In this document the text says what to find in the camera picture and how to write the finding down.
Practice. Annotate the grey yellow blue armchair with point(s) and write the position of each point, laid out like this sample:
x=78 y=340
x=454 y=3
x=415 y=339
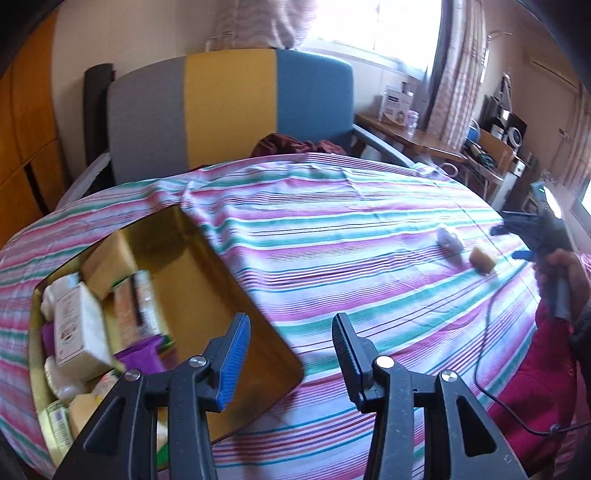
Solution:
x=183 y=113

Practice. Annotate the rice cracker packet yellow label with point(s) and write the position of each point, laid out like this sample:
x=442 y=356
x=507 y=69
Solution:
x=104 y=385

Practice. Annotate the small yellow sponge wedge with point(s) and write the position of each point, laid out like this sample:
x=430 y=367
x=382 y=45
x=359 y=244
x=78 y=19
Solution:
x=482 y=260

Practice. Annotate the cracker packet black stripe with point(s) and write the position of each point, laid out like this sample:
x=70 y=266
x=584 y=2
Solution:
x=136 y=309

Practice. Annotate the person's right hand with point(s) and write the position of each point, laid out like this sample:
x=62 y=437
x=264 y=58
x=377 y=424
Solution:
x=562 y=265

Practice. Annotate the gold tin tray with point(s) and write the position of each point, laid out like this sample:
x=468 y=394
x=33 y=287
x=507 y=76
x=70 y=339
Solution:
x=197 y=298

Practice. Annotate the wooden wardrobe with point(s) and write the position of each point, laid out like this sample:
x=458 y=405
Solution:
x=34 y=175

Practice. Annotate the yellow sponge slab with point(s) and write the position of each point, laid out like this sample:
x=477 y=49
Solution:
x=80 y=410

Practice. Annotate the striped bed sheet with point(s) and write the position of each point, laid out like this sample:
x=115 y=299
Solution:
x=306 y=236

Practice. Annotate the large white plastic-wrapped bun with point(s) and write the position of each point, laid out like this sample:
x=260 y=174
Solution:
x=63 y=387

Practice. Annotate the small white ball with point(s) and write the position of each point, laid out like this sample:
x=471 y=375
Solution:
x=54 y=291

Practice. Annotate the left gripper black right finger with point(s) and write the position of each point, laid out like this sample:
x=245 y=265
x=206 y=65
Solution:
x=356 y=355

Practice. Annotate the large white tea box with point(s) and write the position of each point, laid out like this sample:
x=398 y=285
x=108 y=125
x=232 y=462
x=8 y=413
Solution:
x=81 y=346

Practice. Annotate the wooden side table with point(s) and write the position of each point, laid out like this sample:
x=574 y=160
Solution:
x=414 y=142

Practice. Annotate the small green medicine box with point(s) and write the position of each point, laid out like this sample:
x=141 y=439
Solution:
x=56 y=431

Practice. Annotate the black rolled mat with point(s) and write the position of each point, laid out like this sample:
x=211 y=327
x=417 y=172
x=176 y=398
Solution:
x=97 y=80

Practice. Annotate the yellow sponge cake block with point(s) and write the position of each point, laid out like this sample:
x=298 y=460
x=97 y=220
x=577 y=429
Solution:
x=110 y=263

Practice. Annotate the metal frame chair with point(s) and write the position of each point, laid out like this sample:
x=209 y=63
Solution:
x=488 y=159

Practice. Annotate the purple snack wrapper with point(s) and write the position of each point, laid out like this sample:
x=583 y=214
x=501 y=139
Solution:
x=143 y=356
x=48 y=340

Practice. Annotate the right striped curtain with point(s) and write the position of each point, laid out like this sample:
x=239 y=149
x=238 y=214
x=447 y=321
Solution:
x=461 y=78

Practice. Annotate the maroon cloth on chair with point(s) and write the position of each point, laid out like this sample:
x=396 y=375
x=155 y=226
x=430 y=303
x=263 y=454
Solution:
x=279 y=144

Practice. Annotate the white product box on table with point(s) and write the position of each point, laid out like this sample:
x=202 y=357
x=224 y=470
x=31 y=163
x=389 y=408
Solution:
x=395 y=107

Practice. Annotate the pink patterned curtain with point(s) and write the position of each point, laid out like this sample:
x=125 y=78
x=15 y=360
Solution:
x=261 y=24

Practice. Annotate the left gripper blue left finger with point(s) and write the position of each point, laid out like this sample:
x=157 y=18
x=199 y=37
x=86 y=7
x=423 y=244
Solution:
x=226 y=356

